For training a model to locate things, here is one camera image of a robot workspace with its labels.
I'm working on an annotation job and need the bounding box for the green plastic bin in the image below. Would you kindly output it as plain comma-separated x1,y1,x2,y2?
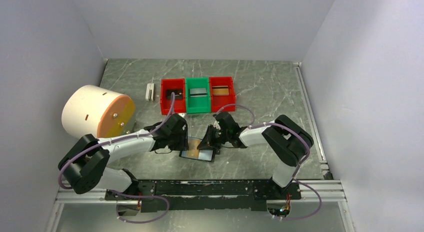
185,77,211,114

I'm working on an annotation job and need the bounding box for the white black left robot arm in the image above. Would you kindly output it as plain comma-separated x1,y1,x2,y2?
58,114,188,200

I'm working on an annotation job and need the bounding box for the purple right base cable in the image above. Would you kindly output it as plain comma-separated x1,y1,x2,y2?
271,179,323,222

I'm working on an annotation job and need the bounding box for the white orange cylinder drum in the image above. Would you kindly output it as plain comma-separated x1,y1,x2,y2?
61,85,136,138

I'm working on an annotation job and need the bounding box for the black card in bin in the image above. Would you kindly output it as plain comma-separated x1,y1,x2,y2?
165,89,184,100

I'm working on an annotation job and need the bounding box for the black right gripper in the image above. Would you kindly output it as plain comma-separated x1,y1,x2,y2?
197,124,231,150

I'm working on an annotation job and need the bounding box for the small white clip block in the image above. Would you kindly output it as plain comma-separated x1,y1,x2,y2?
145,83,155,102

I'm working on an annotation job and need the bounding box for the gold card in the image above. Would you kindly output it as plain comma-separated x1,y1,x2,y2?
212,86,230,96

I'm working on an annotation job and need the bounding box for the aluminium frame rail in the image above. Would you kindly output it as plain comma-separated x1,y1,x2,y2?
44,62,357,232

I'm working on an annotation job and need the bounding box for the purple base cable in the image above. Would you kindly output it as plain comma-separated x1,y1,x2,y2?
109,190,170,224
271,179,323,222

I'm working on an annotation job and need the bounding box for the silver card in bin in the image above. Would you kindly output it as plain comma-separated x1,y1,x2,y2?
189,88,208,98

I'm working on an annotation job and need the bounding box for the orange card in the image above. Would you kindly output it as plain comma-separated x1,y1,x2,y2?
187,139,201,159

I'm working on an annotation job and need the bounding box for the black leather card holder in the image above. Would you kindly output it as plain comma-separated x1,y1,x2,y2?
179,137,218,162

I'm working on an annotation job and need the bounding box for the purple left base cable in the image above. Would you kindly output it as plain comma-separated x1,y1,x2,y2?
109,190,170,224

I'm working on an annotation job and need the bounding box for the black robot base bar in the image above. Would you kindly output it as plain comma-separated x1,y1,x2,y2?
104,179,302,212

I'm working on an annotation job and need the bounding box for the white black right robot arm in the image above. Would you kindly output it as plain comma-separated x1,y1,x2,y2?
197,112,314,199

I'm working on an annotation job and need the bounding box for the red plastic bin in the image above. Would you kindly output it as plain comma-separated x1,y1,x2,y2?
160,79,187,116
209,77,236,112

